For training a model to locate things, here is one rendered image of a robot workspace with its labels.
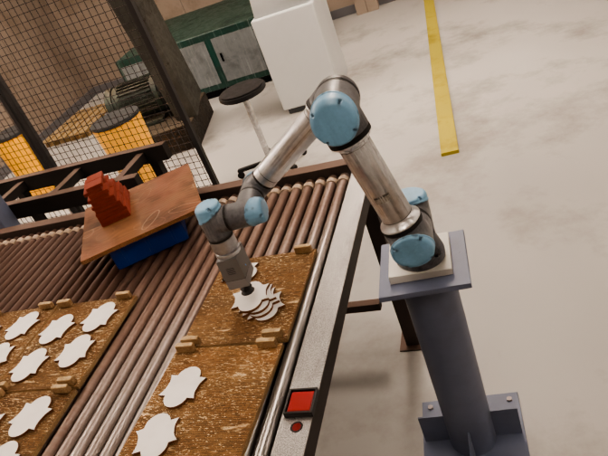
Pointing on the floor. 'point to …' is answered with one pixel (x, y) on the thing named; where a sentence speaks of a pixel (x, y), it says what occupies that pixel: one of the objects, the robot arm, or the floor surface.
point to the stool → (242, 93)
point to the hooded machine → (297, 47)
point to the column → (455, 366)
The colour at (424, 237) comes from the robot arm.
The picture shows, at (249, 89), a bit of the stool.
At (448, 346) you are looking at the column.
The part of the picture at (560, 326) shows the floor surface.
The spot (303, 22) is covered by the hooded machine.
